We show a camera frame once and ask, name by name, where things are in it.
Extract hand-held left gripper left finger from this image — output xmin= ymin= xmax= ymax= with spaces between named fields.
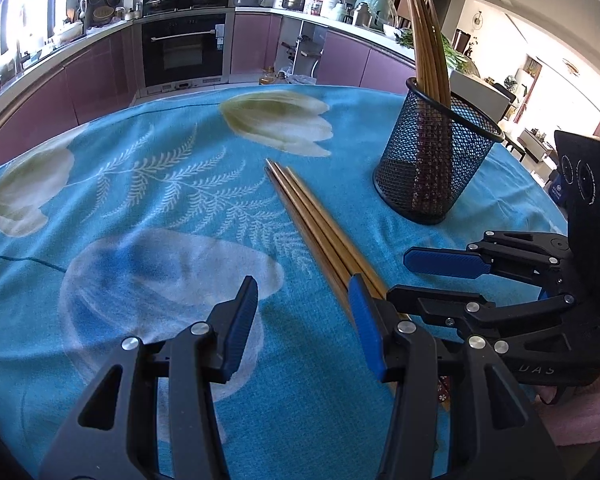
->
xmin=39 ymin=276 xmax=259 ymax=480

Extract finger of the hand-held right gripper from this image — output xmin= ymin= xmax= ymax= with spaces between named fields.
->
xmin=386 ymin=284 xmax=578 ymax=358
xmin=403 ymin=230 xmax=573 ymax=287

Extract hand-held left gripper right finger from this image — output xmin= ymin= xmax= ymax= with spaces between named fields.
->
xmin=347 ymin=274 xmax=566 ymax=480

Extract black mesh holder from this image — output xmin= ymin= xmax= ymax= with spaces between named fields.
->
xmin=372 ymin=77 xmax=505 ymax=226

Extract bunch of wooden chopsticks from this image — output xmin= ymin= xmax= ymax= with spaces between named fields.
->
xmin=402 ymin=0 xmax=454 ymax=211

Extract blue floral tablecloth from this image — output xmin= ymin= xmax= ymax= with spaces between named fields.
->
xmin=0 ymin=84 xmax=571 ymax=480

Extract black chair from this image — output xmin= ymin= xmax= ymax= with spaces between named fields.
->
xmin=490 ymin=82 xmax=519 ymax=122

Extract green leafy vegetables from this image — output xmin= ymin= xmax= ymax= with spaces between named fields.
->
xmin=395 ymin=27 xmax=474 ymax=74

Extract purple base cabinets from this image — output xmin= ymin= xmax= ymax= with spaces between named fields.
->
xmin=230 ymin=12 xmax=419 ymax=97
xmin=0 ymin=25 xmax=144 ymax=171

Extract steel thermos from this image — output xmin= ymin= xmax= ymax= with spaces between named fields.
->
xmin=352 ymin=2 xmax=374 ymax=29

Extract mint green air fryer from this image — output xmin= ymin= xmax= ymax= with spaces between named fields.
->
xmin=354 ymin=0 xmax=397 ymax=31

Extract black integrated stove oven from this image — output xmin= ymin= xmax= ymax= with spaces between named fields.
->
xmin=141 ymin=0 xmax=236 ymax=94

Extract white casserole pot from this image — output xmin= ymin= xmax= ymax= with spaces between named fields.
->
xmin=55 ymin=20 xmax=86 ymax=44

